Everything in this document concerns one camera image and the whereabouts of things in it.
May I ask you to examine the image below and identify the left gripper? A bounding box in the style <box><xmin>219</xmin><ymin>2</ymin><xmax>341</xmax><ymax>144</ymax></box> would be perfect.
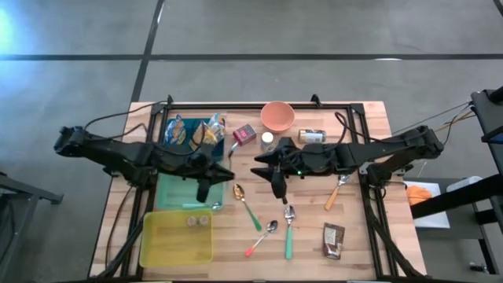
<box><xmin>187</xmin><ymin>151</ymin><xmax>236</xmax><ymax>204</ymax></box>

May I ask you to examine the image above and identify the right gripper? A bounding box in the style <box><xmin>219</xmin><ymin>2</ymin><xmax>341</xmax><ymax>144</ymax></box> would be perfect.
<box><xmin>250</xmin><ymin>138</ymin><xmax>306</xmax><ymax>199</ymax></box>

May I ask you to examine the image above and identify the white-lidded spice jar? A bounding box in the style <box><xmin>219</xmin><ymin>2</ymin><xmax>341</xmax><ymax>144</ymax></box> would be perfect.
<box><xmin>260</xmin><ymin>131</ymin><xmax>275</xmax><ymax>153</ymax></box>

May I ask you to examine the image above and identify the spoon with light blue handle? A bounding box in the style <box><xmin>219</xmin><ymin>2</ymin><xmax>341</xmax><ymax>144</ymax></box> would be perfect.
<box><xmin>182</xmin><ymin>200</ymin><xmax>222</xmax><ymax>210</ymax></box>

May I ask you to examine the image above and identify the yellow ramen noodle packet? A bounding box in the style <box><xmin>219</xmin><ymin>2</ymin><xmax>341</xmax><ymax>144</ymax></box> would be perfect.
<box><xmin>189</xmin><ymin>120</ymin><xmax>218</xmax><ymax>151</ymax></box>

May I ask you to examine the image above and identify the blue ramen noodle packet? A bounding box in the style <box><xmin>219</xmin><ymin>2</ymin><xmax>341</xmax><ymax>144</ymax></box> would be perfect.
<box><xmin>207</xmin><ymin>112</ymin><xmax>227</xmax><ymax>142</ymax></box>
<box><xmin>164</xmin><ymin>114</ymin><xmax>187</xmax><ymax>145</ymax></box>

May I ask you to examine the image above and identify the tan jar with white label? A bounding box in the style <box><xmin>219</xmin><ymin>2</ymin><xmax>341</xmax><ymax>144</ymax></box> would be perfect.
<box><xmin>297</xmin><ymin>129</ymin><xmax>327</xmax><ymax>145</ymax></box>

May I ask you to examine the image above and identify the spoon with wooden handle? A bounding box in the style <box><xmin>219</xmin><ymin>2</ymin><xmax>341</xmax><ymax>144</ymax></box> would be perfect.
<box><xmin>324</xmin><ymin>174</ymin><xmax>352</xmax><ymax>211</ymax></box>

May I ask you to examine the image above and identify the orange bowl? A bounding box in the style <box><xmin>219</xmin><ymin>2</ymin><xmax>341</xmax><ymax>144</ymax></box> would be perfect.
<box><xmin>259</xmin><ymin>101</ymin><xmax>296</xmax><ymax>134</ymax></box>

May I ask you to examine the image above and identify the teal plastic bin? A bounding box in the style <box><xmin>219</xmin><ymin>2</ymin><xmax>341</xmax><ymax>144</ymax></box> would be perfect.
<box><xmin>156</xmin><ymin>161</ymin><xmax>226</xmax><ymax>211</ymax></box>

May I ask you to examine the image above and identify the blue plastic bin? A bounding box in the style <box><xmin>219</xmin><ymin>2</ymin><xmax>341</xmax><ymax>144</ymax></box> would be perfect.
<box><xmin>163</xmin><ymin>117</ymin><xmax>227</xmax><ymax>163</ymax></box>

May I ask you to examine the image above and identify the yellow plastic bin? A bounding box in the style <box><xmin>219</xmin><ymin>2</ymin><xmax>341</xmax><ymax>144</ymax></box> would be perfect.
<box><xmin>138</xmin><ymin>211</ymin><xmax>215</xmax><ymax>270</ymax></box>

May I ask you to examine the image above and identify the brown food packet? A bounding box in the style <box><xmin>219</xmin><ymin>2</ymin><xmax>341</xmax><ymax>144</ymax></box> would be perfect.
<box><xmin>322</xmin><ymin>222</ymin><xmax>346</xmax><ymax>260</ymax></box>

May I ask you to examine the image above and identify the orange object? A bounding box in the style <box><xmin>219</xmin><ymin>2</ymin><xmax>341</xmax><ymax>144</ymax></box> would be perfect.
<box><xmin>406</xmin><ymin>185</ymin><xmax>433</xmax><ymax>207</ymax></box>

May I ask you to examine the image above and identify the white sheet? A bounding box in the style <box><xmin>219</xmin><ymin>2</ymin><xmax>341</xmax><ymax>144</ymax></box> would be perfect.
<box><xmin>403</xmin><ymin>180</ymin><xmax>451</xmax><ymax>230</ymax></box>

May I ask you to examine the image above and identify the white plastic container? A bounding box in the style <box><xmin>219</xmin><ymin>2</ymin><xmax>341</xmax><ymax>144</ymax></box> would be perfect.
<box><xmin>446</xmin><ymin>175</ymin><xmax>483</xmax><ymax>193</ymax></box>

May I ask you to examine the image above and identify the gray metal stand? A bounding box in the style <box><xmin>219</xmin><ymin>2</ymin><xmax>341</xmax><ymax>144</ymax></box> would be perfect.
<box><xmin>0</xmin><ymin>171</ymin><xmax>64</xmax><ymax>283</ymax></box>

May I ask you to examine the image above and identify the black equipment cart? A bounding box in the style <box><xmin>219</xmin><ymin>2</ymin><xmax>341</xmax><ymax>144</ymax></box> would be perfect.
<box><xmin>408</xmin><ymin>86</ymin><xmax>503</xmax><ymax>276</ymax></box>

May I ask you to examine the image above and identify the gold spoon with green handle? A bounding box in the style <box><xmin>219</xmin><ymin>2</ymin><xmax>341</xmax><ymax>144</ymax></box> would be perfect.
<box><xmin>232</xmin><ymin>183</ymin><xmax>263</xmax><ymax>232</ymax></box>

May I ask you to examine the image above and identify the spoon with orange handle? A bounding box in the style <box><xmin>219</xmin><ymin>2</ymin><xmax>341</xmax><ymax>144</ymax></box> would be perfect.
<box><xmin>244</xmin><ymin>219</ymin><xmax>279</xmax><ymax>258</ymax></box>

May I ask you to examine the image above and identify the black aluminium table frame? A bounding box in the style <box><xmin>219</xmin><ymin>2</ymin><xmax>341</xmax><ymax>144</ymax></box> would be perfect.
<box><xmin>96</xmin><ymin>102</ymin><xmax>424</xmax><ymax>281</ymax></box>

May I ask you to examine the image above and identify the spoon with mint handle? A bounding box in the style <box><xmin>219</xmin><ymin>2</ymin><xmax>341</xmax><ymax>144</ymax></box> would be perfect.
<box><xmin>284</xmin><ymin>205</ymin><xmax>296</xmax><ymax>260</ymax></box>

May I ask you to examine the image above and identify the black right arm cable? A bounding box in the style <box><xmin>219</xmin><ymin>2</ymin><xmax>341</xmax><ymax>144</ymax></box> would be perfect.
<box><xmin>333</xmin><ymin>111</ymin><xmax>398</xmax><ymax>143</ymax></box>

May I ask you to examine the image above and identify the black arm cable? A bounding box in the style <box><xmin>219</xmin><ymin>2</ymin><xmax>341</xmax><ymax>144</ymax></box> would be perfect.
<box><xmin>83</xmin><ymin>100</ymin><xmax>170</xmax><ymax>130</ymax></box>
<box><xmin>333</xmin><ymin>111</ymin><xmax>398</xmax><ymax>143</ymax></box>

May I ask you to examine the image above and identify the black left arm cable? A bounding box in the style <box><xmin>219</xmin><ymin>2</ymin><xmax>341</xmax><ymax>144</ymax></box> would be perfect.
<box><xmin>83</xmin><ymin>100</ymin><xmax>170</xmax><ymax>130</ymax></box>

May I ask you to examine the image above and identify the brown cable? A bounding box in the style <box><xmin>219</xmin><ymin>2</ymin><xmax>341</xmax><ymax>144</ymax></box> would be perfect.
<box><xmin>104</xmin><ymin>186</ymin><xmax>134</xmax><ymax>270</ymax></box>

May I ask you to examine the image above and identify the thin gray cable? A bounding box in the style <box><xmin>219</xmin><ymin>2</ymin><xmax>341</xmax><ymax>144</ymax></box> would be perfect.
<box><xmin>391</xmin><ymin>101</ymin><xmax>475</xmax><ymax>134</ymax></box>

